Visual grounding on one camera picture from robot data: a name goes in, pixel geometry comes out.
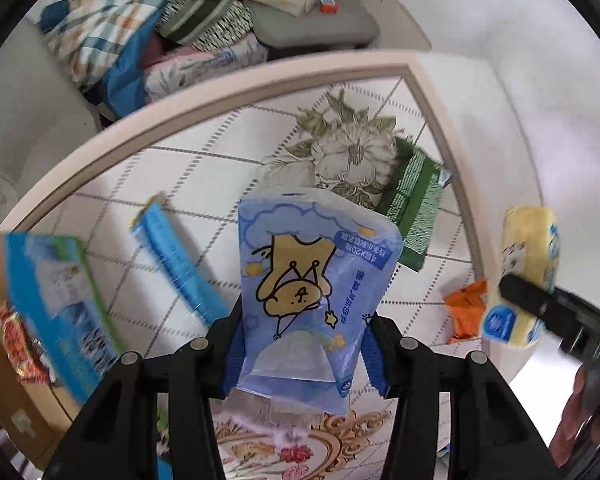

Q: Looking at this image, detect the cardboard box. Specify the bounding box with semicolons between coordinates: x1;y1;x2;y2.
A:
0;310;83;468

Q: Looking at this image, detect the blue bear print tissue packet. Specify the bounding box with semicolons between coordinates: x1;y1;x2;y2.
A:
236;187;406;417

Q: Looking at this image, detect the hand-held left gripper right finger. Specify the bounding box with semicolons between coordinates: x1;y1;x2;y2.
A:
361;311;562;480

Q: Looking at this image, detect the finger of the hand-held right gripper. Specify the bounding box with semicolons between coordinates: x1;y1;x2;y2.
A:
499;272;587;335

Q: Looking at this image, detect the striped pillow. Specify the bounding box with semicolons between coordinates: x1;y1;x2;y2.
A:
156;0;255;55

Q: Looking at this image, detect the white board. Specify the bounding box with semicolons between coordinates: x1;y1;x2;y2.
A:
354;0;434;54

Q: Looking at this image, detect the floral pink pillow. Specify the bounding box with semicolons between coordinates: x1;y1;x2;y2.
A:
142;40;270;107

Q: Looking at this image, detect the blue and green packet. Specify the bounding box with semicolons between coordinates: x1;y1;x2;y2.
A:
4;232;127;405

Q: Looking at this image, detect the yellow tissue packet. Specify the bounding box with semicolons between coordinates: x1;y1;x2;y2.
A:
481;205;564;351

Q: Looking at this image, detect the long blue packet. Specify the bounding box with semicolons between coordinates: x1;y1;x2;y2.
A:
129;192;231;322

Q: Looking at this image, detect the orange packet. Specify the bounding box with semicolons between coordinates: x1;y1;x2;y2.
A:
442;280;489;346

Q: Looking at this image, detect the plaid quilt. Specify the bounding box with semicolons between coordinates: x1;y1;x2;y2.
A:
39;0;233;92

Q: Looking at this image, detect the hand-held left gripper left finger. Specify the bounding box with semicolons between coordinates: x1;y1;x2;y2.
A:
42;302;244;480

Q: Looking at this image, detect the person's right hand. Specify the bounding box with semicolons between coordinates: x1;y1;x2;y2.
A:
549;365;600;467

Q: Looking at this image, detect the red patterned packet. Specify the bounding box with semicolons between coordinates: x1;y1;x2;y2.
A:
0;305;53;387

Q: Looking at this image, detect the grey stool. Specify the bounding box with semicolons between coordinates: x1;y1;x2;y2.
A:
249;0;382;52

